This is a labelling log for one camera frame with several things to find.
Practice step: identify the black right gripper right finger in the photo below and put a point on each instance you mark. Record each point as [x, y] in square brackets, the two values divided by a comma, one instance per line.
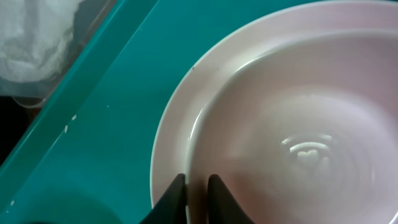
[222, 206]

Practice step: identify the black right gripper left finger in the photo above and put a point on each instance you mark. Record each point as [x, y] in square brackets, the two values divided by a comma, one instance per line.
[171, 208]

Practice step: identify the large pink plate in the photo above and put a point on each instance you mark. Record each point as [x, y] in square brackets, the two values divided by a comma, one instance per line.
[177, 130]

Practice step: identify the white napkin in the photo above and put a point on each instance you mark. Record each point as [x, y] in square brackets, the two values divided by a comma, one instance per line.
[35, 36]

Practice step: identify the teal plastic tray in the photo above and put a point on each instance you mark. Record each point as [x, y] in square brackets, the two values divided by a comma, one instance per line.
[86, 157]

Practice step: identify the black tray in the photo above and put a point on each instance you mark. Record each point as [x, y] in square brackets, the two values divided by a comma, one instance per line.
[13, 124]

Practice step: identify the clear plastic bin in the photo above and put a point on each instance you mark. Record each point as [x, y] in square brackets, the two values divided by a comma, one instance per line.
[88, 18]

